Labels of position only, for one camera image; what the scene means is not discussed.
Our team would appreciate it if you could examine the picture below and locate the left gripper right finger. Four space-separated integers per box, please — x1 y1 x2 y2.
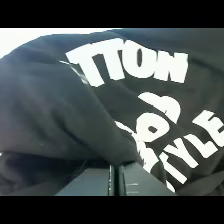
115 161 176 197

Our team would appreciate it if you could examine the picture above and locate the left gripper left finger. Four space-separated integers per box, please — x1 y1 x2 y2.
54 164 115 197

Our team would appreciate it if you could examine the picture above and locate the black garment with white print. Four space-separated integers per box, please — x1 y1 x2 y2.
0 28 224 197

